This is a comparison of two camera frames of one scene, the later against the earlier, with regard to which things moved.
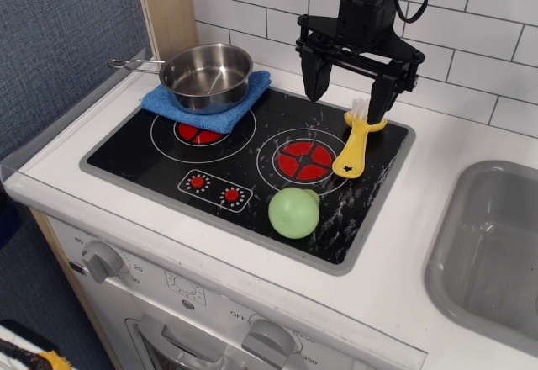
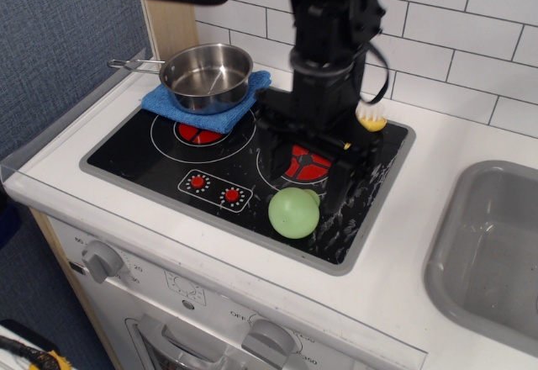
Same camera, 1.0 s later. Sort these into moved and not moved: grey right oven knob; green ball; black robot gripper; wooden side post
Moved: black robot gripper
Not moved: green ball; grey right oven knob; wooden side post
